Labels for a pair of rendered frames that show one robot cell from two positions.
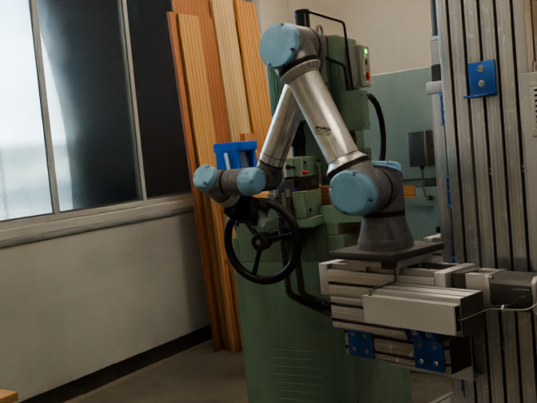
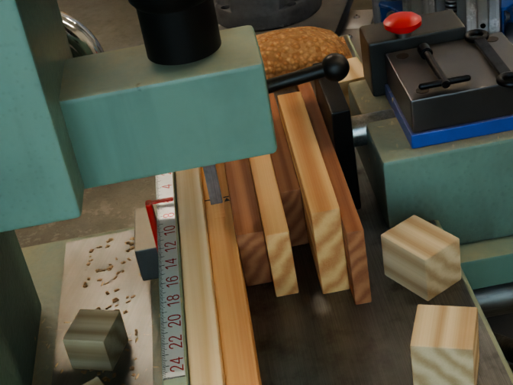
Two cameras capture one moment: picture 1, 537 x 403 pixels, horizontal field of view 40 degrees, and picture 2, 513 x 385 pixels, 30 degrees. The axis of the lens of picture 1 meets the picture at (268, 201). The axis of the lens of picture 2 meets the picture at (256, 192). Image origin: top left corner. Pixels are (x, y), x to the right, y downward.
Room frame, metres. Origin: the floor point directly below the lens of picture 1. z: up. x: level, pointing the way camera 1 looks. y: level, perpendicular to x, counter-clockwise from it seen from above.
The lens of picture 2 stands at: (2.98, 0.41, 1.33)
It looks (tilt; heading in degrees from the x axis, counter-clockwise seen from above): 32 degrees down; 241
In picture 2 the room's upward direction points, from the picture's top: 10 degrees counter-clockwise
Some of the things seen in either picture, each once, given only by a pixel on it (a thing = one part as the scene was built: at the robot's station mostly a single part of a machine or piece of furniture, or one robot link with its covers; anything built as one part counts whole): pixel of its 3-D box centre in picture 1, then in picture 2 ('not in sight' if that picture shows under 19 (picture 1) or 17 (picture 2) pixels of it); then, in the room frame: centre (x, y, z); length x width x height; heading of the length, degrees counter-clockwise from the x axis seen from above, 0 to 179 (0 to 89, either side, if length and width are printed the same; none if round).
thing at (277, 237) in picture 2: not in sight; (266, 189); (2.66, -0.14, 0.93); 0.20 x 0.02 x 0.06; 62
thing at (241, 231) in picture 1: (298, 226); not in sight; (2.66, -0.10, 0.82); 0.40 x 0.21 x 0.04; 62
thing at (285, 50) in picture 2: not in sight; (282, 50); (2.49, -0.36, 0.92); 0.14 x 0.09 x 0.04; 152
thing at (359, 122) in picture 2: not in sight; (372, 127); (2.57, -0.12, 0.95); 0.09 x 0.07 x 0.09; 62
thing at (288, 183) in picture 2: not in sight; (280, 164); (2.63, -0.17, 0.93); 0.16 x 0.02 x 0.05; 62
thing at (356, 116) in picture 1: (355, 110); not in sight; (2.83, -0.36, 1.23); 0.09 x 0.08 x 0.15; 152
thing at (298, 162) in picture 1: (303, 168); (169, 113); (2.73, -0.14, 1.03); 0.14 x 0.07 x 0.09; 152
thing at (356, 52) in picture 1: (359, 66); not in sight; (2.93, -0.40, 1.40); 0.10 x 0.06 x 0.16; 152
